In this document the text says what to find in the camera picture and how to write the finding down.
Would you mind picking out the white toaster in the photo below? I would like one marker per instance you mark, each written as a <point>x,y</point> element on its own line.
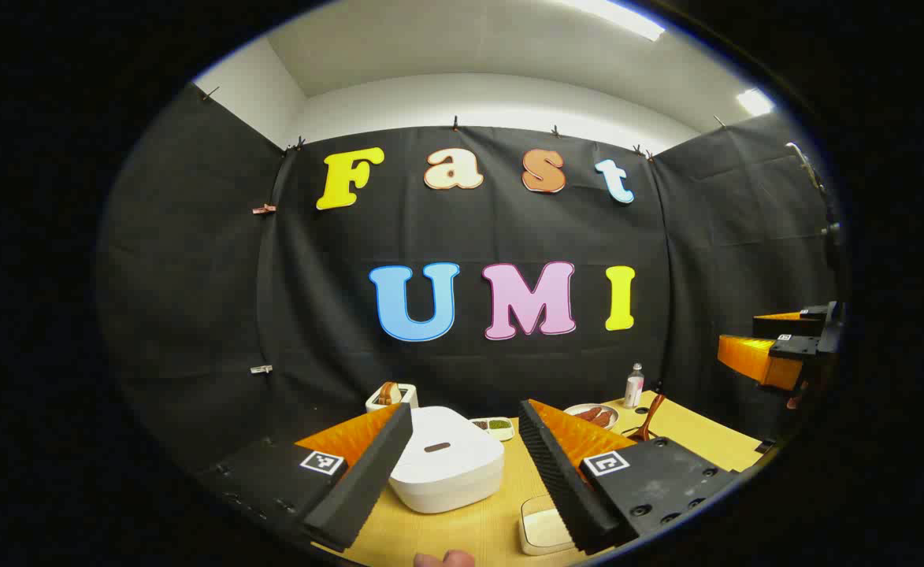
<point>408,396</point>

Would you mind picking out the brown wooden spoon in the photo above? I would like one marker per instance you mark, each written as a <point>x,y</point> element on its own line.
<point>651,413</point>

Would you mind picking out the white round plate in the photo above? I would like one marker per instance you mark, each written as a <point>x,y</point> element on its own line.
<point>580,409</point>

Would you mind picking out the long ceiling light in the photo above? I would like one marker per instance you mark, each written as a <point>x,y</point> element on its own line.
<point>619,17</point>

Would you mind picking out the red-brown sausage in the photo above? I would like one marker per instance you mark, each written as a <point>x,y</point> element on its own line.
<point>590,413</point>
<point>603,420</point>

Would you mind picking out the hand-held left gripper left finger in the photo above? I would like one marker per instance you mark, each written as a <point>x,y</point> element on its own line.
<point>367,480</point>

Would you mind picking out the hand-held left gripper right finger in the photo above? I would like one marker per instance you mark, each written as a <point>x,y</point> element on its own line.
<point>560,480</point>

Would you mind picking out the white divided dish of beans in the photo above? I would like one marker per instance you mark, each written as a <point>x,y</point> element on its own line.
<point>493,428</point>

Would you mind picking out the clear container of rice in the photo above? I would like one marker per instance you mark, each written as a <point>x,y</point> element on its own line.
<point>540,528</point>

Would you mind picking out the small ceiling light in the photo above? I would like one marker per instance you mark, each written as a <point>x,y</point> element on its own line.
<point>755,101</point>

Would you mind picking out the red clothes peg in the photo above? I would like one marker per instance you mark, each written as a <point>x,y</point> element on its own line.
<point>265,209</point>

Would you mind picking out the bread slice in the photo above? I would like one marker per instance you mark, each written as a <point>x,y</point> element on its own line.
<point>388,393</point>

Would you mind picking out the small bottle with pink label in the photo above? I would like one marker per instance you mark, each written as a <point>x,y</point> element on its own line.
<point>634,390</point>

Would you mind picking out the white rice cooker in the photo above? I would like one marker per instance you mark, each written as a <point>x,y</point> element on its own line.
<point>446,472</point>

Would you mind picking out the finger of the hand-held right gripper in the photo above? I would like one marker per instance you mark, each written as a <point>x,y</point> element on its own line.
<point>784,324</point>
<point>757,358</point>

